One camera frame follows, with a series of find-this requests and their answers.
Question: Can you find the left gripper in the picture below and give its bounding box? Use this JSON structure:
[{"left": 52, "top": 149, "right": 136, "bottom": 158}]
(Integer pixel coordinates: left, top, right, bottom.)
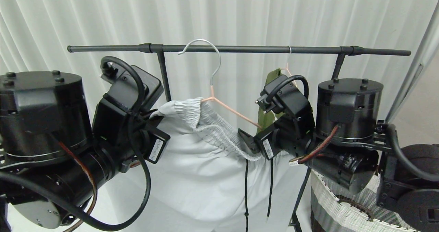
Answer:
[{"left": 7, "top": 124, "right": 171, "bottom": 230}]

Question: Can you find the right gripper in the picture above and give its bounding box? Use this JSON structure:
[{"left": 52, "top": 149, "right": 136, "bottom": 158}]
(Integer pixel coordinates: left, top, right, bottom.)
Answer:
[{"left": 256, "top": 126, "right": 379, "bottom": 195}]

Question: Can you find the green printed shirt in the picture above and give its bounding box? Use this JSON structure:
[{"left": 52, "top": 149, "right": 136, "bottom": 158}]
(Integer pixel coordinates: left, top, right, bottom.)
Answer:
[{"left": 256, "top": 68, "right": 293, "bottom": 135}]

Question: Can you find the pink clothes hanger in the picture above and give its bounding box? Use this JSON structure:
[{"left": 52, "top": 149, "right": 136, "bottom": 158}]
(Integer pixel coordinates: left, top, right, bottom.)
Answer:
[
  {"left": 280, "top": 46, "right": 293, "bottom": 77},
  {"left": 178, "top": 38, "right": 264, "bottom": 129}
]

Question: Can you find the pale grey garment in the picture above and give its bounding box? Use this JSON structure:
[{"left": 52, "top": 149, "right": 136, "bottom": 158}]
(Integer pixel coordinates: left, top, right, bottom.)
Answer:
[{"left": 105, "top": 97, "right": 311, "bottom": 232}]

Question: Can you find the white laundry basket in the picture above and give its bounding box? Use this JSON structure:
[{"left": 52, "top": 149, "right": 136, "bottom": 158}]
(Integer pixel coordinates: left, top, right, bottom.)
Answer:
[{"left": 310, "top": 170, "right": 419, "bottom": 232}]

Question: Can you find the black clothes rack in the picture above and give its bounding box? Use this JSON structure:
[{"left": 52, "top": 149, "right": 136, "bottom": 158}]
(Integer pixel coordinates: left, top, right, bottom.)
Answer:
[{"left": 67, "top": 43, "right": 411, "bottom": 232}]

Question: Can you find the white curtain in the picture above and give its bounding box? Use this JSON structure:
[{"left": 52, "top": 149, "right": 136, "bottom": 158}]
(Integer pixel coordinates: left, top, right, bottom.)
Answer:
[{"left": 0, "top": 0, "right": 439, "bottom": 191}]

